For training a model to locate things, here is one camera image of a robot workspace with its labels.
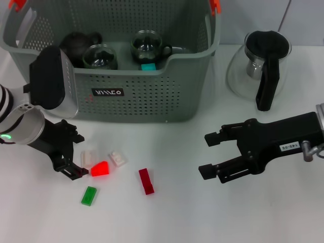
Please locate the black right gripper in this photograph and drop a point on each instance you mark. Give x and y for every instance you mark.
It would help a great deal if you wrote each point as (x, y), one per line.
(273, 136)

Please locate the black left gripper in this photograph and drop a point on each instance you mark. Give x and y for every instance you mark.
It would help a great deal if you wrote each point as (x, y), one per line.
(58, 144)

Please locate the clear building brick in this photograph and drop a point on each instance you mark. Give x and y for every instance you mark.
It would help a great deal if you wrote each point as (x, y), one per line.
(87, 158)
(117, 159)

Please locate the glass teacup with black base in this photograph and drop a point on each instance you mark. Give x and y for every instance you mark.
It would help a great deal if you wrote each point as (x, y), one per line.
(101, 58)
(146, 49)

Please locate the teal square building brick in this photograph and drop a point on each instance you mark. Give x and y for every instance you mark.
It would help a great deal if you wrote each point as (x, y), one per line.
(148, 67)

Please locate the grey perforated storage bin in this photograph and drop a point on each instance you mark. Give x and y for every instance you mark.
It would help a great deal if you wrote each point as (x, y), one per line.
(139, 101)

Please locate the red building brick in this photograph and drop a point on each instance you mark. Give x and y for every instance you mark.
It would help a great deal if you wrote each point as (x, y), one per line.
(101, 169)

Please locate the green building brick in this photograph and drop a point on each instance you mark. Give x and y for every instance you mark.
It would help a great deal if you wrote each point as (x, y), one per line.
(89, 196)

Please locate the dark red long brick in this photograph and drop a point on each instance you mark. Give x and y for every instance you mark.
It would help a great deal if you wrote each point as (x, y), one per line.
(146, 182)

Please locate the dark clay teapot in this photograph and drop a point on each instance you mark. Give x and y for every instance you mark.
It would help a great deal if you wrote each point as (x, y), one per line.
(76, 43)

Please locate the left wrist camera housing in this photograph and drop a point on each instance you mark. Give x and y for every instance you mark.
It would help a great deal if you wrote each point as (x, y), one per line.
(50, 81)

